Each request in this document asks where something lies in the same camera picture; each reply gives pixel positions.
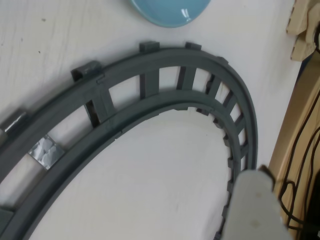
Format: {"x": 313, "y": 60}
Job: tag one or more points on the grey circular toy train track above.
{"x": 170, "y": 57}

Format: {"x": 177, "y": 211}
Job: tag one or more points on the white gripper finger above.
{"x": 252, "y": 207}

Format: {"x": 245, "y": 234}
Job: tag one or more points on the silver tape patch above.
{"x": 46, "y": 152}

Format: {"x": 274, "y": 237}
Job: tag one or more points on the light brown wooden board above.
{"x": 285, "y": 145}

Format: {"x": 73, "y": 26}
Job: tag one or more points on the blue dish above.
{"x": 170, "y": 12}

